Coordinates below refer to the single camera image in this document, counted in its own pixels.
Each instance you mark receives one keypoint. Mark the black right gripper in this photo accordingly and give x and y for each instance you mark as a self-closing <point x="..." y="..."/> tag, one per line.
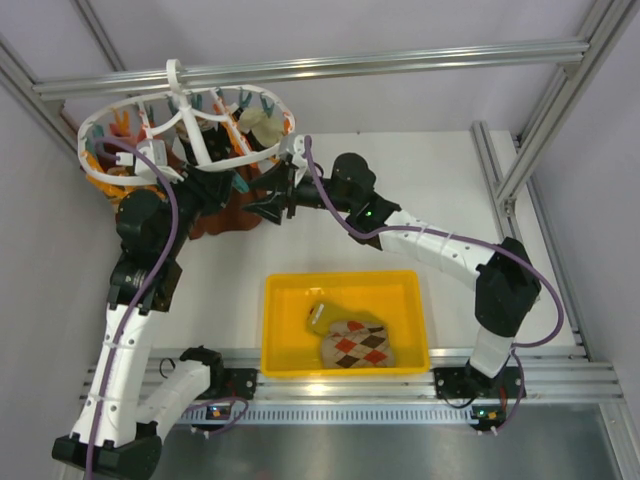
<point x="281" y="178"/>

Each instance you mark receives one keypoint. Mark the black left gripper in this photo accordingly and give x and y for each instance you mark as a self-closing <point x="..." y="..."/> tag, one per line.
<point x="213" y="187"/>

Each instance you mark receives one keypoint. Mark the mustard yellow sock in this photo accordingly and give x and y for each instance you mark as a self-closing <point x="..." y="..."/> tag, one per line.
<point x="326" y="318"/>

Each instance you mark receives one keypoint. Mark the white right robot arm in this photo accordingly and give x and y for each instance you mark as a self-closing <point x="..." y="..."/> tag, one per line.
<point x="505" y="289"/>

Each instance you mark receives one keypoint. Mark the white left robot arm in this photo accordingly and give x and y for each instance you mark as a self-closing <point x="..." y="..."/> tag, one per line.
<point x="116" y="434"/>

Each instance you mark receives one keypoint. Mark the white round sock hanger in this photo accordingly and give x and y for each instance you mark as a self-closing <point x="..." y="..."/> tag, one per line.
<point x="160" y="113"/>

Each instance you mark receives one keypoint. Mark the brown hanging sock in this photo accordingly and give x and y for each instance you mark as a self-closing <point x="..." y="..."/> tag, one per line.
<point x="232" y="217"/>

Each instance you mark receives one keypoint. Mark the black striped hanging sock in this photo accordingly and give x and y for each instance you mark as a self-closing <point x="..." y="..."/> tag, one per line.
<point x="216" y="141"/>

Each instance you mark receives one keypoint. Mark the cream hanging sock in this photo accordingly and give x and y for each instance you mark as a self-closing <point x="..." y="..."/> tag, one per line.
<point x="268" y="131"/>

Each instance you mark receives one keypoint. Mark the pink hanging sock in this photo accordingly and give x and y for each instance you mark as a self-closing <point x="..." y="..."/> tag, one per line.
<point x="121" y="130"/>

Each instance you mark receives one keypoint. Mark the yellow plastic bin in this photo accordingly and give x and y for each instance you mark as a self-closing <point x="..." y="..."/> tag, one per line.
<point x="290" y="350"/>

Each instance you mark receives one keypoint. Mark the argyle beige sock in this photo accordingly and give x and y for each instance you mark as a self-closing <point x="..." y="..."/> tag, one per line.
<point x="365" y="348"/>

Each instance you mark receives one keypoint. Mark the aluminium top crossbar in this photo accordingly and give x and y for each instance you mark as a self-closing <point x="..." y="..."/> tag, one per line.
<point x="535" y="52"/>

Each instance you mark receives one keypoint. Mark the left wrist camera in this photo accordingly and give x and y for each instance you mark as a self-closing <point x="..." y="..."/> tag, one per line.
<point x="154" y="150"/>

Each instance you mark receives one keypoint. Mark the aluminium right frame post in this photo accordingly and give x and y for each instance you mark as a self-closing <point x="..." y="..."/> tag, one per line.
<point x="601" y="29"/>

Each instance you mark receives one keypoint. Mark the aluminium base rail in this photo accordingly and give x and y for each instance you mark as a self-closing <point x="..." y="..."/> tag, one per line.
<point x="553" y="375"/>

